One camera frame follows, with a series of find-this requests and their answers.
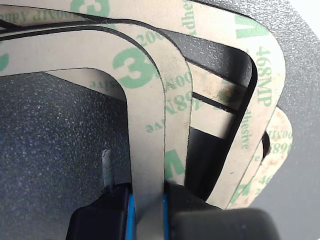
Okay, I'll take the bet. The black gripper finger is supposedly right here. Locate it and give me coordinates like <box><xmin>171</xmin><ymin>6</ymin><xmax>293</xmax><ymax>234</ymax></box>
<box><xmin>163</xmin><ymin>181</ymin><xmax>223</xmax><ymax>240</ymax></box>
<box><xmin>66</xmin><ymin>148</ymin><xmax>138</xmax><ymax>240</ymax></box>

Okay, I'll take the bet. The beige adhesive rectangular frame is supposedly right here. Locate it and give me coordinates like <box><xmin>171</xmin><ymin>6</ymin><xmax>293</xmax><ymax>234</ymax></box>
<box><xmin>226</xmin><ymin>106</ymin><xmax>295</xmax><ymax>211</ymax></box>
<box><xmin>0</xmin><ymin>18</ymin><xmax>194</xmax><ymax>183</ymax></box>
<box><xmin>0</xmin><ymin>23</ymin><xmax>168</xmax><ymax>240</ymax></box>
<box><xmin>0</xmin><ymin>0</ymin><xmax>287</xmax><ymax>210</ymax></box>

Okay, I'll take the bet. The dark grey rectangular mat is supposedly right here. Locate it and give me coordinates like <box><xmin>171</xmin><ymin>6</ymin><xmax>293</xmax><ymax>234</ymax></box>
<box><xmin>0</xmin><ymin>0</ymin><xmax>320</xmax><ymax>216</ymax></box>

